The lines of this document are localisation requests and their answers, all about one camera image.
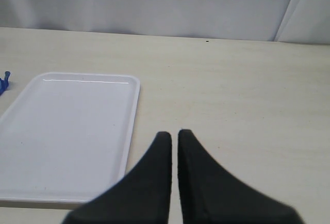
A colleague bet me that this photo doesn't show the white plastic tray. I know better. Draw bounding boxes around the white plastic tray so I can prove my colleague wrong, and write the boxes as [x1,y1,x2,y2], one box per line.
[1,72,140,204]

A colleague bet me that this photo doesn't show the blue container lid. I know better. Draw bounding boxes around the blue container lid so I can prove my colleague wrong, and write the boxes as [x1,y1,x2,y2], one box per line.
[0,71,11,95]

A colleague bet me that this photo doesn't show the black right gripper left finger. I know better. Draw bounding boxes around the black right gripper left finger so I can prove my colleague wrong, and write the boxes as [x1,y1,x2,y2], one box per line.
[63,132,172,223]

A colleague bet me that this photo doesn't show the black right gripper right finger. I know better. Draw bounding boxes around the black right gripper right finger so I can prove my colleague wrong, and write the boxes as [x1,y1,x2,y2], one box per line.
[177,130,303,223]

